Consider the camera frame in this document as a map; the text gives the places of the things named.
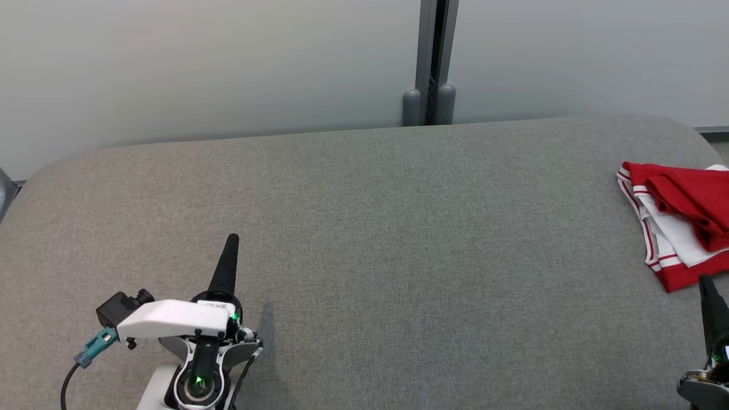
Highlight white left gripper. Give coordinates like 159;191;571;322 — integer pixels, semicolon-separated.
117;233;245;341

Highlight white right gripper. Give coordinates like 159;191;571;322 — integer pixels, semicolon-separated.
699;274;729;376

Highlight red basketball jersey white sleeves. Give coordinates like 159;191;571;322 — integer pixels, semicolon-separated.
617;162;729;293

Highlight black left cable teal plug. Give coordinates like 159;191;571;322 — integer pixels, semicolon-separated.
60;327;120;410

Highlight grey metal tube frame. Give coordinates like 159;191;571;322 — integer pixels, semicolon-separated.
0;168;21;222

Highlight grey metal wall post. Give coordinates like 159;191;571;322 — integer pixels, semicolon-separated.
402;0;459;126

